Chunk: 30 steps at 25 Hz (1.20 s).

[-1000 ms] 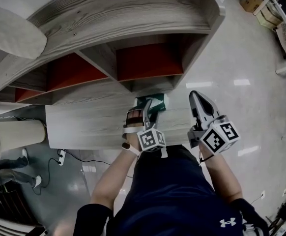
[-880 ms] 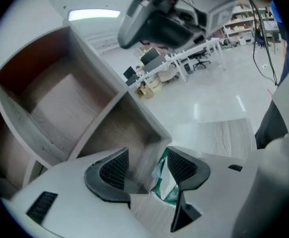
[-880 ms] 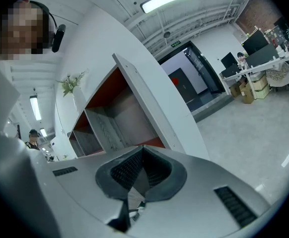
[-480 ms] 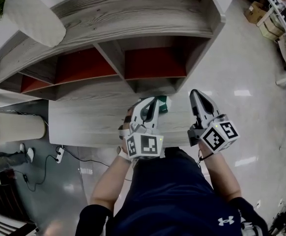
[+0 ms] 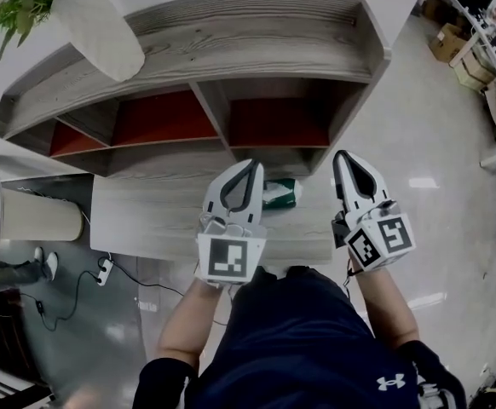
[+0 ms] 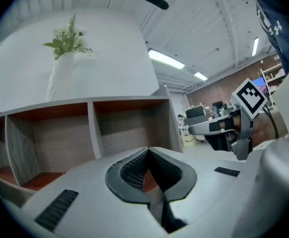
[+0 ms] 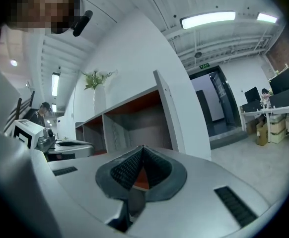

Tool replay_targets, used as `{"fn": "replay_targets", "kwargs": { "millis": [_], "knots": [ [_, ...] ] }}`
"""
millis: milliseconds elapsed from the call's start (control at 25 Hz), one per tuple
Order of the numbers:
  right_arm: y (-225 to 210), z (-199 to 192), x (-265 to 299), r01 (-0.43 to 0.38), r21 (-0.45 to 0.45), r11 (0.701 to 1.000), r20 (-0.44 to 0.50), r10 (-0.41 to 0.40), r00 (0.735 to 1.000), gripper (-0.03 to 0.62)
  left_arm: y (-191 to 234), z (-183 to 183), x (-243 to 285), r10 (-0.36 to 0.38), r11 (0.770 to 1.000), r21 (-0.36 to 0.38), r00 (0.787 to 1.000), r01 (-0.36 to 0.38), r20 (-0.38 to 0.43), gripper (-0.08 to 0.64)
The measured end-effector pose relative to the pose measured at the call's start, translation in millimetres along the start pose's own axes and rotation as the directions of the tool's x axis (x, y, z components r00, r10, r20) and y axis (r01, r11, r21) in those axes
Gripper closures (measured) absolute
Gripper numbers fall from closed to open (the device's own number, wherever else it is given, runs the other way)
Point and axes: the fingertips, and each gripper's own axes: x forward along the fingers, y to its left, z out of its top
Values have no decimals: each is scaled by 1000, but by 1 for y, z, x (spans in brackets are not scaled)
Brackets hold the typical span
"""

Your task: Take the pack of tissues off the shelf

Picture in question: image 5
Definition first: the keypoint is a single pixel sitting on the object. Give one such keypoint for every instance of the wooden shelf unit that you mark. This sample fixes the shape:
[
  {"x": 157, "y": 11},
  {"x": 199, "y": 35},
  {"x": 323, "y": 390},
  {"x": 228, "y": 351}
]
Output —
[{"x": 231, "y": 41}]

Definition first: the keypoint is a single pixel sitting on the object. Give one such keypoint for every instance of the pale storage box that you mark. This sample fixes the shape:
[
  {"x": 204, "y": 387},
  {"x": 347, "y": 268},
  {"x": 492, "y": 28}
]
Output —
[{"x": 476, "y": 70}]

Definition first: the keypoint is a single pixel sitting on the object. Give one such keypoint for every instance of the white vase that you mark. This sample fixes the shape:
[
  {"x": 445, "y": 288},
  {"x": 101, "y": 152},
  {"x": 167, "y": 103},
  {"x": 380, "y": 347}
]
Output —
[{"x": 99, "y": 28}]

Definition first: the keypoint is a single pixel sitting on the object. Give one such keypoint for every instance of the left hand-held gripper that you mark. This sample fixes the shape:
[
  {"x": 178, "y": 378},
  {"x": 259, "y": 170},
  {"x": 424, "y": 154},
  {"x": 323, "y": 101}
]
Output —
[{"x": 228, "y": 258}]

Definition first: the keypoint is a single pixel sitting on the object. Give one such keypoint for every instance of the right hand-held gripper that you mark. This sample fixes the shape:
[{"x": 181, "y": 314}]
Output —
[{"x": 380, "y": 239}]

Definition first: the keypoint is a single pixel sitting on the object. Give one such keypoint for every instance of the green and white packet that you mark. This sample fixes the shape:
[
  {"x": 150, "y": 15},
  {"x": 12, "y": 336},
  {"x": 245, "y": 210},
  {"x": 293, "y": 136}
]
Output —
[{"x": 280, "y": 194}]

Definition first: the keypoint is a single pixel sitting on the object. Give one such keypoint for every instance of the brown cardboard box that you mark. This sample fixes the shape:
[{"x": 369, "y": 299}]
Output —
[
  {"x": 448, "y": 43},
  {"x": 432, "y": 6}
]

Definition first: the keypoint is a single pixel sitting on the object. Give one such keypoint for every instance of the white round pedestal table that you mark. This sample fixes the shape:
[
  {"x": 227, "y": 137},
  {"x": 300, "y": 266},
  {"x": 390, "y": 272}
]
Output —
[{"x": 39, "y": 215}]

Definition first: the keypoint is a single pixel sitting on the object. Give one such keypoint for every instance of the grey waist-worn device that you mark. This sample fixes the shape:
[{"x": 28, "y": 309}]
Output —
[{"x": 435, "y": 396}]

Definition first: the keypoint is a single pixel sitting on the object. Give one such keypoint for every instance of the white power strip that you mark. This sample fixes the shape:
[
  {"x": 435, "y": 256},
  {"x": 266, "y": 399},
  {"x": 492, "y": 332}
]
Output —
[{"x": 104, "y": 272}]

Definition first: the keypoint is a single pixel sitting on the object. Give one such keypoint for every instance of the person's left forearm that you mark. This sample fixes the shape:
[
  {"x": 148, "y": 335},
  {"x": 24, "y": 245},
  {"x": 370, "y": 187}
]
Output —
[{"x": 184, "y": 326}]

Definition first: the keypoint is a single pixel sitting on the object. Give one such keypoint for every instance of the person's right forearm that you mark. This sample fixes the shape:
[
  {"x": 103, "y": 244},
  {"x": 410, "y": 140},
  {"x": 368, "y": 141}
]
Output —
[{"x": 393, "y": 313}]

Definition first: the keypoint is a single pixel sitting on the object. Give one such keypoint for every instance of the green plant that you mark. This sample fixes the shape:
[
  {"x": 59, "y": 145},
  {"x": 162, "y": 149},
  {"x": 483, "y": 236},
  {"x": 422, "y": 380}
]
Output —
[{"x": 13, "y": 11}]

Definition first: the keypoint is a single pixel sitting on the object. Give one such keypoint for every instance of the person's navy shirt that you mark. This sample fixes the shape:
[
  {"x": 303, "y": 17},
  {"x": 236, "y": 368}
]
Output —
[{"x": 299, "y": 335}]

